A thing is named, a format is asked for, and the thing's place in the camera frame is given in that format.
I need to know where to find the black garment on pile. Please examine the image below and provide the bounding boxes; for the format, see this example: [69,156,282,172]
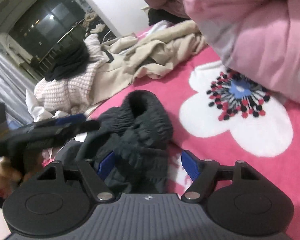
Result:
[44,41,89,82]

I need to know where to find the pink white knit sweater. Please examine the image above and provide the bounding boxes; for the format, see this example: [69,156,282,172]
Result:
[34,34,109,114]

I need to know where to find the grey curtain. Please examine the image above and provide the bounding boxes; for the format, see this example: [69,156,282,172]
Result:
[0,52,34,125]

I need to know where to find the white garment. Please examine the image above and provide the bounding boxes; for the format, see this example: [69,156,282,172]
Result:
[25,89,69,122]

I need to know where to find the pink puffer jacket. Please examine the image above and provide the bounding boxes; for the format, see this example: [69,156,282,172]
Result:
[145,0,300,104]

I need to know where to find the dark grey sweatpants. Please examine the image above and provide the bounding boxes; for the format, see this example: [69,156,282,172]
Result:
[55,89,175,195]

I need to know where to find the pink floral blanket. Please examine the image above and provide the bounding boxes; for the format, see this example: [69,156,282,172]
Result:
[88,46,300,239]

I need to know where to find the beige coat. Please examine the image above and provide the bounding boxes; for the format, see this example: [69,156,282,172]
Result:
[89,20,207,105]

